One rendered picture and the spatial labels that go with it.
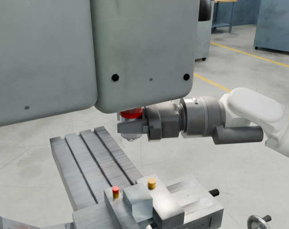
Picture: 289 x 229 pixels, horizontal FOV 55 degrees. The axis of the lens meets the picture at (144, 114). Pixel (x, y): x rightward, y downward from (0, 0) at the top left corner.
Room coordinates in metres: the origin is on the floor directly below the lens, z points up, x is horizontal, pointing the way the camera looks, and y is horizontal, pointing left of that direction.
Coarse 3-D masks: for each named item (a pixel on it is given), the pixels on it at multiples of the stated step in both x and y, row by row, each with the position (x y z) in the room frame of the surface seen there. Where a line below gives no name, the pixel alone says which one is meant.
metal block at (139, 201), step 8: (136, 184) 0.52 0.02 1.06; (128, 192) 0.50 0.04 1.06; (136, 192) 0.50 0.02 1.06; (144, 192) 0.50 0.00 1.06; (128, 200) 0.48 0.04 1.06; (136, 200) 0.47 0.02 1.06; (144, 200) 0.47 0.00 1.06; (152, 200) 0.48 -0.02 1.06; (136, 208) 0.46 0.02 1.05; (144, 208) 0.47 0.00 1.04; (152, 208) 0.48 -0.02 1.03; (136, 216) 0.46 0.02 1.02; (144, 216) 0.47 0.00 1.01; (152, 216) 0.48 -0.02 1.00
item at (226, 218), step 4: (224, 212) 0.76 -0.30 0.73; (224, 216) 0.74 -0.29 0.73; (228, 216) 0.74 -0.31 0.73; (224, 220) 0.72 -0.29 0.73; (228, 220) 0.72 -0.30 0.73; (232, 220) 0.72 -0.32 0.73; (224, 224) 0.70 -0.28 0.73; (228, 224) 0.70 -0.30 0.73; (232, 224) 0.70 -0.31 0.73; (236, 224) 0.70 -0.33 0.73; (220, 228) 0.68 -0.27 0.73; (224, 228) 0.68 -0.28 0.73; (228, 228) 0.68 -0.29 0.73; (232, 228) 0.68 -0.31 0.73; (236, 228) 0.68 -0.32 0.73; (240, 228) 0.68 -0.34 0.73
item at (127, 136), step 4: (120, 116) 0.51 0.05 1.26; (140, 116) 0.50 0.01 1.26; (120, 120) 0.51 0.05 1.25; (124, 120) 0.50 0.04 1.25; (128, 120) 0.49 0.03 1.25; (124, 136) 0.50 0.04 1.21; (128, 136) 0.49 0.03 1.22; (132, 136) 0.49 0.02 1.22; (136, 136) 0.50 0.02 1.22; (140, 136) 0.50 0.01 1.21
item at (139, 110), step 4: (140, 108) 0.52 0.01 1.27; (120, 112) 0.51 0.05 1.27; (124, 112) 0.50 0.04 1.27; (128, 112) 0.50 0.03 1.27; (132, 112) 0.50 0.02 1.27; (136, 112) 0.50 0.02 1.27; (140, 112) 0.50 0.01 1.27; (124, 116) 0.50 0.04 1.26; (128, 116) 0.49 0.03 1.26; (132, 116) 0.49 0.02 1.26; (136, 116) 0.50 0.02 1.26
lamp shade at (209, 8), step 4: (200, 0) 0.65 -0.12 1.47; (204, 0) 0.66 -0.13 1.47; (208, 0) 0.66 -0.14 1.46; (200, 4) 0.65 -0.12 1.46; (204, 4) 0.65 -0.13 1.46; (208, 4) 0.66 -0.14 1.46; (200, 8) 0.65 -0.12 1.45; (204, 8) 0.65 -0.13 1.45; (208, 8) 0.66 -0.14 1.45; (200, 12) 0.65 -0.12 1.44; (204, 12) 0.65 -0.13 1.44; (208, 12) 0.66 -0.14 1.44; (200, 16) 0.65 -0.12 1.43; (204, 16) 0.65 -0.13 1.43; (208, 16) 0.66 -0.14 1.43; (200, 20) 0.65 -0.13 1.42; (204, 20) 0.65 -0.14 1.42
